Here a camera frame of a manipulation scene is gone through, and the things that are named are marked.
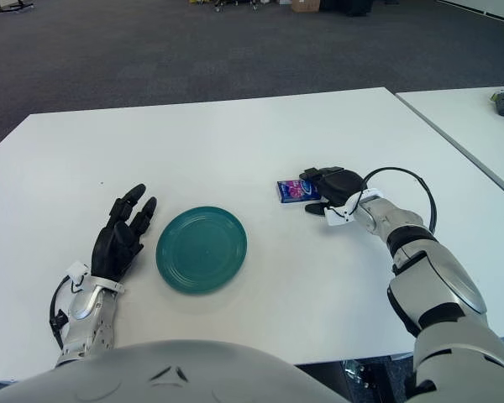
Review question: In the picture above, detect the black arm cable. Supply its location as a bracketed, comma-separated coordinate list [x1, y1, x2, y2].
[363, 167, 438, 234]
[49, 275, 75, 349]

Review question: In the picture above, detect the wheeled cart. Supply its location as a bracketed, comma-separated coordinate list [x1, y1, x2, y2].
[209, 0, 278, 12]

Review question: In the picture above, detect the purple blue gum box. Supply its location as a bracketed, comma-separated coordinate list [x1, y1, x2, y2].
[276, 179, 323, 206]

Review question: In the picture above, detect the grey robot torso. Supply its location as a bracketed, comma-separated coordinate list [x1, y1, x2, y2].
[0, 339, 362, 403]

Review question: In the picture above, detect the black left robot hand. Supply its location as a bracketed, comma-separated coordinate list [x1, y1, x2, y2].
[91, 182, 159, 283]

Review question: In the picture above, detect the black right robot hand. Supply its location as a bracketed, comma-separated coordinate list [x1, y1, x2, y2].
[298, 166, 365, 217]

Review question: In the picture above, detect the black cabinet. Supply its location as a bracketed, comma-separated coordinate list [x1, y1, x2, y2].
[318, 0, 373, 17]

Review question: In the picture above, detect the black floor stand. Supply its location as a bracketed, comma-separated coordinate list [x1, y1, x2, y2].
[0, 0, 34, 14]

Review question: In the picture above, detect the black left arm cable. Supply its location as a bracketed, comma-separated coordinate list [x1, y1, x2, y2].
[49, 275, 75, 349]

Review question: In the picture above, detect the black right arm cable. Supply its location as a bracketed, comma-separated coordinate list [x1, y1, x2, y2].
[363, 167, 438, 234]

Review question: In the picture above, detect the green round plate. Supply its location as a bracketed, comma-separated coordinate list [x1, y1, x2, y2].
[155, 205, 249, 296]

